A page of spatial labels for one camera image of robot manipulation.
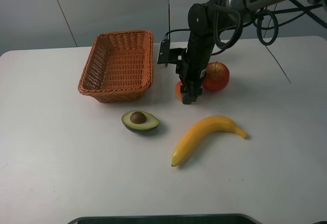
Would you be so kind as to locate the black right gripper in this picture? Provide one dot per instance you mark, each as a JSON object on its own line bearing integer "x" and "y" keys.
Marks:
{"x": 192, "y": 67}

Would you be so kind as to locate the brown wicker basket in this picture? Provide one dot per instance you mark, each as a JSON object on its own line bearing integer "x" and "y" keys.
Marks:
{"x": 119, "y": 66}

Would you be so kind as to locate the red apple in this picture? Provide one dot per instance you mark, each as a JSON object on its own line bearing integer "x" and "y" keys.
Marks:
{"x": 217, "y": 77}

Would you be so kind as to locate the halved avocado with pit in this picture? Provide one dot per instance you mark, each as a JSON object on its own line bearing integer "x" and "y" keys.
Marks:
{"x": 139, "y": 121}

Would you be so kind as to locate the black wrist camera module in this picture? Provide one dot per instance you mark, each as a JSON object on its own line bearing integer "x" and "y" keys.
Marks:
{"x": 166, "y": 55}

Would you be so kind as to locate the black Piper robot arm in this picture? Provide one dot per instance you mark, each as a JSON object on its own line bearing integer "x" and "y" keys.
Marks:
{"x": 220, "y": 23}

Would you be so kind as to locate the yellow banana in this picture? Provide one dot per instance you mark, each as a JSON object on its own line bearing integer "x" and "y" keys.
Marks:
{"x": 192, "y": 138}

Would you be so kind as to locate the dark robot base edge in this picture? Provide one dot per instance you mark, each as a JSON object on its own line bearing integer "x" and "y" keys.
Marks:
{"x": 161, "y": 219}

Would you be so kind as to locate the orange red peach fruit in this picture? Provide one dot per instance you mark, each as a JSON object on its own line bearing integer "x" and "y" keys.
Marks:
{"x": 178, "y": 92}

